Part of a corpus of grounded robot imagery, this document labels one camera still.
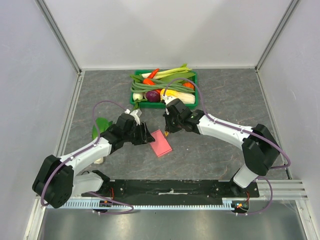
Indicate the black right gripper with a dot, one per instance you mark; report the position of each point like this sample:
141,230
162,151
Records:
169,122

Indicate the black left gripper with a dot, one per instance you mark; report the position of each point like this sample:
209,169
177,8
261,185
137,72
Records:
145,137

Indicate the pink express box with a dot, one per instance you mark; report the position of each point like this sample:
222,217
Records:
160,145

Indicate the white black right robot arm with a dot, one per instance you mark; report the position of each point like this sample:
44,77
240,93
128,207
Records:
257,143

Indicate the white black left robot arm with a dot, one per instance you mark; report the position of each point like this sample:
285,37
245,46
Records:
58,178

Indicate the yellow napa cabbage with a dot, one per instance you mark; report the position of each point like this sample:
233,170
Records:
186,98

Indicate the purple onion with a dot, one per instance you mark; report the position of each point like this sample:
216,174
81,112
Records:
153,96

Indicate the orange pumpkin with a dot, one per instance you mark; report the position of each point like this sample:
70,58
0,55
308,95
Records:
188,85

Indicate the large green leaf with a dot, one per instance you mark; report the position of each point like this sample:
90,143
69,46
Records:
179,76

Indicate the pale green celery stalk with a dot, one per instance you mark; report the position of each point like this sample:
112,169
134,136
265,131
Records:
163,73

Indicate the red chili pepper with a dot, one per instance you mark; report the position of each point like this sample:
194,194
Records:
153,74

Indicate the green white bok choy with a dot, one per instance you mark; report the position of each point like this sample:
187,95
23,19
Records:
103,124

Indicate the green long beans bundle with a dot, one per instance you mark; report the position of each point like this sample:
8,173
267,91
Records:
160,86

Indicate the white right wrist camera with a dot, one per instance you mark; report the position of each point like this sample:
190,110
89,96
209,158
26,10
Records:
165,99

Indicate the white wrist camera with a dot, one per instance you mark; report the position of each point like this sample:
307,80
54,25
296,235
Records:
136,114
165,99

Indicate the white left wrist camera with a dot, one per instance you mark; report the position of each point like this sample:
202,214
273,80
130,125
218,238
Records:
136,114

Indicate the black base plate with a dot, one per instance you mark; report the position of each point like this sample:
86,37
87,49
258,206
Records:
156,187

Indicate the slotted cable duct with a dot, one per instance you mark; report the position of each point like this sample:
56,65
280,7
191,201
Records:
97,204

